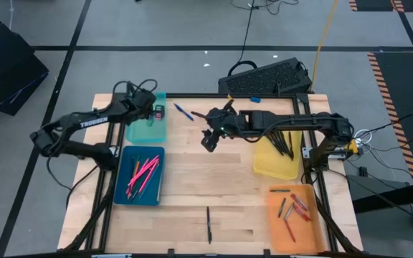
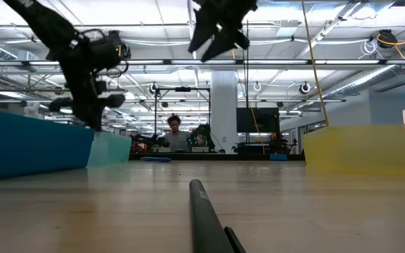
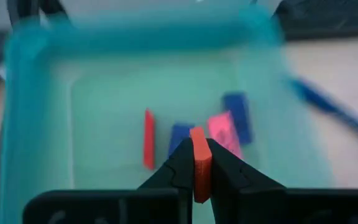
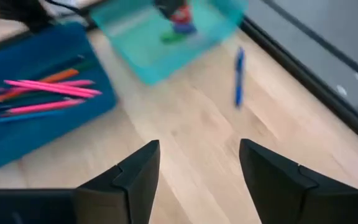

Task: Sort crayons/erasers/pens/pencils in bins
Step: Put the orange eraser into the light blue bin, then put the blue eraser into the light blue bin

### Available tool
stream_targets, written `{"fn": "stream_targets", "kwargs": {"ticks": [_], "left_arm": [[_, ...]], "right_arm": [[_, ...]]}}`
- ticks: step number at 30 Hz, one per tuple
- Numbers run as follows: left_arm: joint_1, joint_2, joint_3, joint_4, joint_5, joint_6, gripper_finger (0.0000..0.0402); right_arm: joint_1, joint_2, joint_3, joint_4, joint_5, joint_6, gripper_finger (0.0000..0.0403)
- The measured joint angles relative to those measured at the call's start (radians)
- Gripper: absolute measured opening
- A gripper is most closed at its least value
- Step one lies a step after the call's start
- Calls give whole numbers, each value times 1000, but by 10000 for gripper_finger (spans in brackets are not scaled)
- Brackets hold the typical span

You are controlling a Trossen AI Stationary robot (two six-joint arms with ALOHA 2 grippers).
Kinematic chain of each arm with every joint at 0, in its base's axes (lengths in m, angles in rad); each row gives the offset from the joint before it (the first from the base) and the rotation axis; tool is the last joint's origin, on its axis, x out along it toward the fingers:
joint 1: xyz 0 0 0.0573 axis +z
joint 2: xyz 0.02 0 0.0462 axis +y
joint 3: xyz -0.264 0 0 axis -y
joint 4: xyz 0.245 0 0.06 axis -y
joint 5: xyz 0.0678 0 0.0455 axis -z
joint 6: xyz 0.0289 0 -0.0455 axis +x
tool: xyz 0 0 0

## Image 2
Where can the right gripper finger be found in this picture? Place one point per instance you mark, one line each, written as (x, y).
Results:
(227, 44)
(202, 33)

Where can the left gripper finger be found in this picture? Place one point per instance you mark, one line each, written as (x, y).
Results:
(84, 116)
(98, 117)

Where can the thick black pen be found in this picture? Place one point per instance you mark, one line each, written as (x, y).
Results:
(206, 218)

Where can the black background robot arm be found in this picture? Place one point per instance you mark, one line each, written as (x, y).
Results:
(202, 135)

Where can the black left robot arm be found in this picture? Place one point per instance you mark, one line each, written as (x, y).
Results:
(44, 21)

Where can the teal plastic bin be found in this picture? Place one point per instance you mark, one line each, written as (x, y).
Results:
(112, 149)

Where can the long ceiling light bar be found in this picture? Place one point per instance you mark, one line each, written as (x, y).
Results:
(276, 62)

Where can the white figure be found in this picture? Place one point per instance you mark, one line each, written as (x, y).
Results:
(32, 110)

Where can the white pillar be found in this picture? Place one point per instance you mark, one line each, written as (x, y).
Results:
(223, 102)

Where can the blue plastic bin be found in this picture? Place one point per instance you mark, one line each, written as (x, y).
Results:
(30, 147)

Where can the blue pen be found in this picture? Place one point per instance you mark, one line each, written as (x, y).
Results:
(155, 159)

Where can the person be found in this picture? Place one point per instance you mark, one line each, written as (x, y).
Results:
(176, 138)

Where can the black monitor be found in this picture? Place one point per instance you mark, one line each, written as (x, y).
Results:
(258, 121)

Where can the dark background equipment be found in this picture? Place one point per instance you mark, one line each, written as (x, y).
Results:
(280, 144)

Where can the yellow plastic bin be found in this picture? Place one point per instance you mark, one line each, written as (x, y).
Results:
(364, 149)

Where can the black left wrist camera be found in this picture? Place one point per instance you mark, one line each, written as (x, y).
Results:
(107, 52)

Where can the black gantry frame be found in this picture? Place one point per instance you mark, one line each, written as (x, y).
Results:
(183, 89)

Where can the black table frame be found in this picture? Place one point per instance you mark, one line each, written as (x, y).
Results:
(223, 156)

